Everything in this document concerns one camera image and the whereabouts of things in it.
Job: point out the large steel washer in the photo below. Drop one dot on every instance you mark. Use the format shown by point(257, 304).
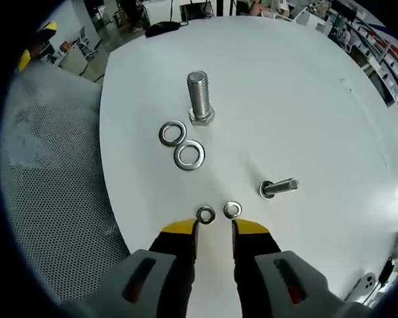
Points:
point(183, 132)
point(202, 155)

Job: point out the white office chair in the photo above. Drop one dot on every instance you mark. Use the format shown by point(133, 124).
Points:
point(299, 15)

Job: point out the small threaded steel stud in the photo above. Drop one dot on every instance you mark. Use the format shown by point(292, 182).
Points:
point(283, 186)

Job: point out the grey mesh office chair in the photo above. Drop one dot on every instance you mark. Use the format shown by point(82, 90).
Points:
point(53, 165)

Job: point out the brown cardboard box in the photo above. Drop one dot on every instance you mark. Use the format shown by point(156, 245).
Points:
point(65, 46)

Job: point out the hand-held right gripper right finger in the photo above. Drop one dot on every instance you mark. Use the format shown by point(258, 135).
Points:
point(258, 265)

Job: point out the large threaded steel stud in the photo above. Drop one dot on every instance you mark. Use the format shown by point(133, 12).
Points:
point(200, 99)

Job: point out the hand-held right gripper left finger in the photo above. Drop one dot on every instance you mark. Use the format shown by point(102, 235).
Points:
point(172, 265)

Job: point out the metal storage shelf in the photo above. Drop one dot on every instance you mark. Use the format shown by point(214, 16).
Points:
point(384, 66)

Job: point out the small steel nut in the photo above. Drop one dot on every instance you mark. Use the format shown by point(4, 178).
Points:
point(213, 215)
point(239, 209)

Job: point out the white swivel chair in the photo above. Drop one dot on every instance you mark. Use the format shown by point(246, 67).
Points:
point(87, 43)

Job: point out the black power adapter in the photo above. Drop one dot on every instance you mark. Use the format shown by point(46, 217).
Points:
point(386, 269)

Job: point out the small steel washer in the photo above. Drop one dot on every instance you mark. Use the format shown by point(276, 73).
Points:
point(262, 192)

